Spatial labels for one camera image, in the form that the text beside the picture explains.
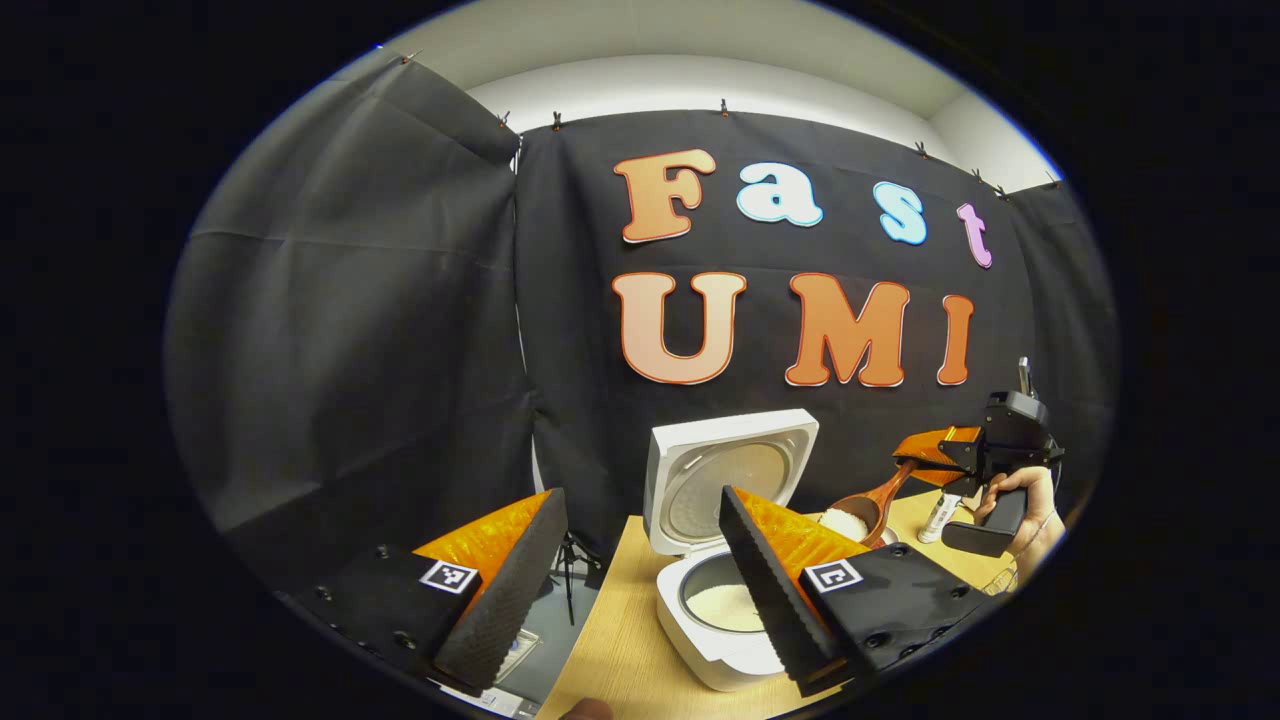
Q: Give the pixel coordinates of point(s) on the brown wooden spoon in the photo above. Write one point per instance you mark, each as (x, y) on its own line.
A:
(865, 510)

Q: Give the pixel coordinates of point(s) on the white rice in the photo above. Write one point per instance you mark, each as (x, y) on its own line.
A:
(720, 605)
(843, 523)

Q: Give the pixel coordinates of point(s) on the black tripod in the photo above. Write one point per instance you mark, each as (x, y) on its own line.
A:
(569, 590)

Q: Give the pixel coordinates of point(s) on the black backdrop cloth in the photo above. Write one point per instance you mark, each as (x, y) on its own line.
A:
(400, 350)

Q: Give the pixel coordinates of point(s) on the white rice cooker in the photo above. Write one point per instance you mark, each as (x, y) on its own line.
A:
(700, 662)

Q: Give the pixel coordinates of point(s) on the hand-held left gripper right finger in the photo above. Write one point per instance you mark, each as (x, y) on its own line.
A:
(770, 610)

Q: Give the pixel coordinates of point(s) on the white drink bottle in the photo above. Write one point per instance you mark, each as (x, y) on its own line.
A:
(935, 520)

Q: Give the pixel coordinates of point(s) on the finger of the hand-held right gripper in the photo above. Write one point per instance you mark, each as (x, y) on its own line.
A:
(935, 448)

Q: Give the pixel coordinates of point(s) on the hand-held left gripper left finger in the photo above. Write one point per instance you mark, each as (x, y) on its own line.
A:
(510, 600)

